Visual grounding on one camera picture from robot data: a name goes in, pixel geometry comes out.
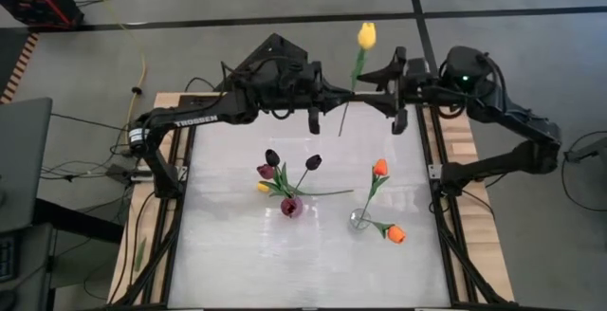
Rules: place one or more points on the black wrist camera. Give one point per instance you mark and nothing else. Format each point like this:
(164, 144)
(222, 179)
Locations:
(418, 69)
(299, 75)

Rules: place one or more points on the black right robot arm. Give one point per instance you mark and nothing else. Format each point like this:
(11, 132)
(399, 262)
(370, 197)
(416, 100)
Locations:
(512, 159)

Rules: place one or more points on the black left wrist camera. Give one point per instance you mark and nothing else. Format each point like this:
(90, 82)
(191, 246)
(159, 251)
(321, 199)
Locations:
(299, 75)

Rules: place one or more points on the black triangular mounting plate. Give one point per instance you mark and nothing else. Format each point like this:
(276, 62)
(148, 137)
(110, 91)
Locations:
(270, 50)

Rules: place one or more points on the loose green leaf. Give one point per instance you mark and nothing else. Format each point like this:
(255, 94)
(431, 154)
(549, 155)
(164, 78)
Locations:
(140, 254)

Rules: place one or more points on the yellow artificial tulip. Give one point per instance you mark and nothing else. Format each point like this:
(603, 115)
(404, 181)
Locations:
(366, 36)
(263, 187)

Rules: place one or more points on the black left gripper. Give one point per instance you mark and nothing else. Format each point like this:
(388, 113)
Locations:
(294, 100)

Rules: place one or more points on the grey stand foot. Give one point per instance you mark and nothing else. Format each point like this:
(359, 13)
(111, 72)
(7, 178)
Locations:
(588, 150)

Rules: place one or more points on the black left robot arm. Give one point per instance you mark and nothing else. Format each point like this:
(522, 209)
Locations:
(199, 114)

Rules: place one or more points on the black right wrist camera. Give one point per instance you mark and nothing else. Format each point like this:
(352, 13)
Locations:
(418, 69)

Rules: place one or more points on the grey power adapter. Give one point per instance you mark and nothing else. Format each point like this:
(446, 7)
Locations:
(128, 174)

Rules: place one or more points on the orange artificial tulip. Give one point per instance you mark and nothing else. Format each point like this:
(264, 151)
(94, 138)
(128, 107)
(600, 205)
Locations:
(396, 234)
(380, 167)

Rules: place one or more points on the clear diamond-cut glass vase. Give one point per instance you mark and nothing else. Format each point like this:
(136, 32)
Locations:
(355, 223)

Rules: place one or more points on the purple ribbed glass vase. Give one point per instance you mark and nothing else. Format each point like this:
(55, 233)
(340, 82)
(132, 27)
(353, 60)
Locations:
(291, 216)

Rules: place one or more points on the wooden table board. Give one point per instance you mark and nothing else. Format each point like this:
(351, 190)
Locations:
(124, 263)
(483, 254)

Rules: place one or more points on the dark purple artificial tulip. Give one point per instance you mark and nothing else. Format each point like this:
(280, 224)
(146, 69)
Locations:
(272, 157)

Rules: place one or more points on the maroon artificial tulip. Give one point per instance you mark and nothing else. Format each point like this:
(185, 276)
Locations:
(291, 205)

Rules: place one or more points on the green stem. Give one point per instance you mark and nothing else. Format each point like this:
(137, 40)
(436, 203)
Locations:
(313, 162)
(265, 171)

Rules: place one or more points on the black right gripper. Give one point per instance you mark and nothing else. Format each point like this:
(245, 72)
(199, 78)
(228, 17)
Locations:
(419, 95)

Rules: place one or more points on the black aluminium table frame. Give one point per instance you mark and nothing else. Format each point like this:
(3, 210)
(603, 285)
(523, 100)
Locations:
(186, 150)

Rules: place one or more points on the grey desk panel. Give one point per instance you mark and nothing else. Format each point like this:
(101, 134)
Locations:
(23, 159)

